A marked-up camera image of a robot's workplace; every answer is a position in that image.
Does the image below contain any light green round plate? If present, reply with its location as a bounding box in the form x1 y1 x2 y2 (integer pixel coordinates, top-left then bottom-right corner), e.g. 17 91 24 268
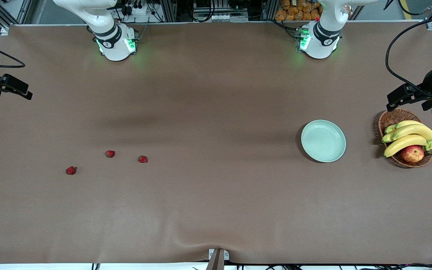
301 120 347 163

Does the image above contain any brown wicker basket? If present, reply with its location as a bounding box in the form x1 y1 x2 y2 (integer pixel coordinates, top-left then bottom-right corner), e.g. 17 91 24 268
378 108 432 168

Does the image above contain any yellow banana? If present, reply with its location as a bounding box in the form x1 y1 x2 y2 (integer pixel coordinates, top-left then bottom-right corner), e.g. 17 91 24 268
382 124 432 143
385 120 423 134
384 135 429 158

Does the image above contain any red yellow apple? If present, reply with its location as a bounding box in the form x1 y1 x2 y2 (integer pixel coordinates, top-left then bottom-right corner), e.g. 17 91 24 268
401 145 425 163

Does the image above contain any bag of orange bread rolls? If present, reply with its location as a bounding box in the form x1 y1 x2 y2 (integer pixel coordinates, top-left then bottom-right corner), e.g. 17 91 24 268
275 0 323 21

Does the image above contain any white power strip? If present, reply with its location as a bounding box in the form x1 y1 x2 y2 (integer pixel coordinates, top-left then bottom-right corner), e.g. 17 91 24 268
120 0 149 15

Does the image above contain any brown table cloth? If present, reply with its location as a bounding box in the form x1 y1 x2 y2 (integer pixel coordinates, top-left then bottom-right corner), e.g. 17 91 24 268
0 21 432 265

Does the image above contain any white connector block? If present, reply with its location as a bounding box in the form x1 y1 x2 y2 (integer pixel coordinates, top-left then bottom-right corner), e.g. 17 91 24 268
210 14 248 22

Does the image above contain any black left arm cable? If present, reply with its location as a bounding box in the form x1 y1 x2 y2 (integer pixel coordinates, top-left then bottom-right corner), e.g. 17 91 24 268
385 13 432 94

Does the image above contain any aluminium frame post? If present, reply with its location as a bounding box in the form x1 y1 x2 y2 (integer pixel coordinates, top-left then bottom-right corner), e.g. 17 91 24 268
162 0 178 22
262 0 276 21

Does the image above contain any grey metal post bracket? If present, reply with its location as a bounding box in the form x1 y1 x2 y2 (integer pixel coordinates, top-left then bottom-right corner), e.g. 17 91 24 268
208 248 230 270

